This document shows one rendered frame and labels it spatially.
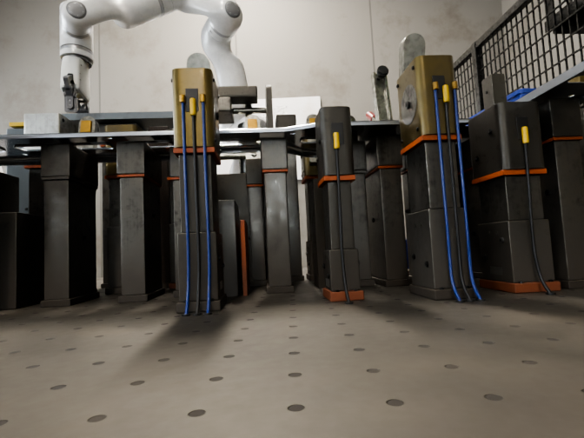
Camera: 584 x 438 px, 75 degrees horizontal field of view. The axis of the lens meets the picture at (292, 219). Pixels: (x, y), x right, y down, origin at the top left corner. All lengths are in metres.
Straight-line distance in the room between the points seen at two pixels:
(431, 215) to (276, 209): 0.28
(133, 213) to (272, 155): 0.27
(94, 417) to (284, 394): 0.10
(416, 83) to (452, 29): 3.39
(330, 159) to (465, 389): 0.40
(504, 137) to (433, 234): 0.18
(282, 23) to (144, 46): 1.23
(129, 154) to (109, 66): 3.16
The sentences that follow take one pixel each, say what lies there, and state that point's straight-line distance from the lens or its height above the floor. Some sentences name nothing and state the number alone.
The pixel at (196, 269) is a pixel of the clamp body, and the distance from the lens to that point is 0.55.
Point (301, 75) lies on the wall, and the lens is 3.53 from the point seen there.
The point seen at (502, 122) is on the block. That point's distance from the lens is 0.65.
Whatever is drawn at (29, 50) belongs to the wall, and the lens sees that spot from 4.29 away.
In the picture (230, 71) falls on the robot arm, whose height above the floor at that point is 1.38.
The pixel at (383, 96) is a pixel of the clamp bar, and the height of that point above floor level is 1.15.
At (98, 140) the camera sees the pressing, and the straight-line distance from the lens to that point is 0.80.
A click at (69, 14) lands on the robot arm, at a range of 1.25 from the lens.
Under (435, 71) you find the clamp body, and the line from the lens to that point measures 0.61.
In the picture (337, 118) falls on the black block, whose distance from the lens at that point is 0.59.
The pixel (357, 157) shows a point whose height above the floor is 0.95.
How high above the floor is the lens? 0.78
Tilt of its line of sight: 4 degrees up
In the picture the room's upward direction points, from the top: 3 degrees counter-clockwise
